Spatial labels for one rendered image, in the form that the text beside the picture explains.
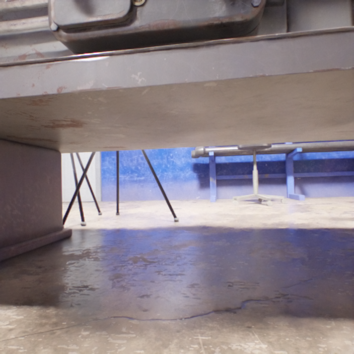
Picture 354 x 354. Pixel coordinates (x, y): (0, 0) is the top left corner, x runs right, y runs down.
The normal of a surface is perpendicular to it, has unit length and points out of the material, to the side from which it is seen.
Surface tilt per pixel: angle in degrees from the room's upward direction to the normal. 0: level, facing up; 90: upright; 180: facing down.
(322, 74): 180
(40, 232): 90
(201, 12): 90
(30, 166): 90
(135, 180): 90
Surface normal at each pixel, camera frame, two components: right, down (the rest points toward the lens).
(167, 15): -0.14, -0.02
